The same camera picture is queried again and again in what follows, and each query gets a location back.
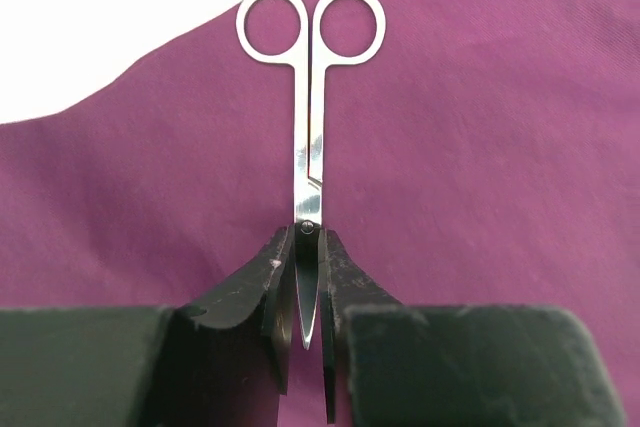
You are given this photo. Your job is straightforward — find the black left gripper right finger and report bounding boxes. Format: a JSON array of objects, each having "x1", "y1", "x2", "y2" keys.
[{"x1": 319, "y1": 230, "x2": 627, "y2": 426}]

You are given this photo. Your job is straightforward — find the small steel scissors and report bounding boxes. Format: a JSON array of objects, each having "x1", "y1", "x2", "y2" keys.
[{"x1": 235, "y1": 0, "x2": 386, "y2": 349}]

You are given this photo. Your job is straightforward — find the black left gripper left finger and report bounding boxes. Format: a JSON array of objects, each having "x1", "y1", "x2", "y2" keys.
[{"x1": 1, "y1": 228, "x2": 293, "y2": 426}]

